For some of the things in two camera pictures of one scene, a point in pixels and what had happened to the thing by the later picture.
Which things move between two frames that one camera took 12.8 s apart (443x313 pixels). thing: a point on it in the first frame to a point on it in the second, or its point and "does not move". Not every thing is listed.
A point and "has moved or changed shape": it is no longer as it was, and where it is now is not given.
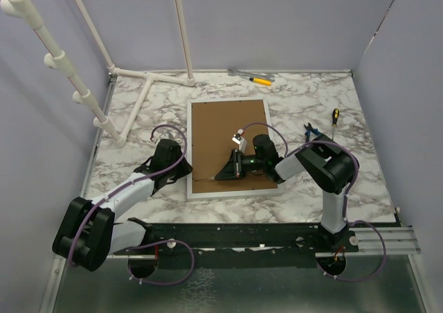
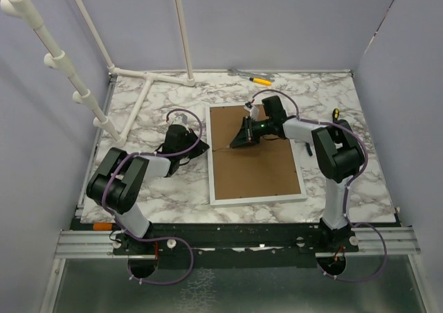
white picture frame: (211, 125) has moved or changed shape
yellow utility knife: (261, 81) does not move
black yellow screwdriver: (336, 113) does not move
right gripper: (232, 170) to (246, 138)
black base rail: (238, 245) does not move
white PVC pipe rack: (20, 4) does not move
